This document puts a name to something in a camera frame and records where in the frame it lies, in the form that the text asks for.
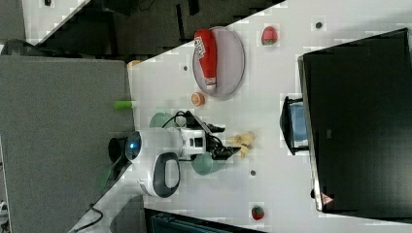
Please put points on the green cup with handle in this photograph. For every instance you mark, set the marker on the green cup with handle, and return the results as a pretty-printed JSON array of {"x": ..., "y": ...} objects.
[{"x": 204, "y": 164}]

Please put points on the peeled banana toy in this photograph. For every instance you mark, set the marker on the peeled banana toy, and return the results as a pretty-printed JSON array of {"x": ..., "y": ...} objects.
[{"x": 244, "y": 141}]

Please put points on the black toaster oven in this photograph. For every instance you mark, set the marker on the black toaster oven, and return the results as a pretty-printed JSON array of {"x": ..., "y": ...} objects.
[{"x": 356, "y": 100}]

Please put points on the orange slice toy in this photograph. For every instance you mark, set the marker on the orange slice toy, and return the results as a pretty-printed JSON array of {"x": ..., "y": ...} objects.
[{"x": 197, "y": 99}]

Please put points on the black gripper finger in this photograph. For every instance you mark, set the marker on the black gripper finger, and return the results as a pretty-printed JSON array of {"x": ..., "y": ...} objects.
[
  {"x": 215, "y": 129},
  {"x": 224, "y": 153}
]

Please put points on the pink strawberry toy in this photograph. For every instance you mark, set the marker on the pink strawberry toy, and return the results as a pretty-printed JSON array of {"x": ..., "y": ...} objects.
[{"x": 269, "y": 36}]

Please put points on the grey round plate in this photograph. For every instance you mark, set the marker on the grey round plate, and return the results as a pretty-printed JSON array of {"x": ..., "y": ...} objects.
[{"x": 230, "y": 64}]

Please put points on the red strawberry toy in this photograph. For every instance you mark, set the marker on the red strawberry toy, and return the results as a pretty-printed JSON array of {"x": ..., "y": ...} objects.
[{"x": 257, "y": 212}]

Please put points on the green oval colander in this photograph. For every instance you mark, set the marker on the green oval colander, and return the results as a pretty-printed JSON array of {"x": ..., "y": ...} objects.
[{"x": 162, "y": 119}]

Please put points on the red ketchup bottle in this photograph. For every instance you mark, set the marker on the red ketchup bottle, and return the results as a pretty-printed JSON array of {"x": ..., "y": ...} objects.
[{"x": 206, "y": 50}]

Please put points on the green cylinder marker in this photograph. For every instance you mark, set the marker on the green cylinder marker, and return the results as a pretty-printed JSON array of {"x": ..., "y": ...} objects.
[{"x": 122, "y": 105}]

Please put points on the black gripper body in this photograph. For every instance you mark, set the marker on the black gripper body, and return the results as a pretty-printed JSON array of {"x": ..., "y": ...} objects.
[{"x": 195, "y": 123}]

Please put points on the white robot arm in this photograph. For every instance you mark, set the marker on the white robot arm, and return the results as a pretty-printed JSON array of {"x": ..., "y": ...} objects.
[{"x": 157, "y": 152}]

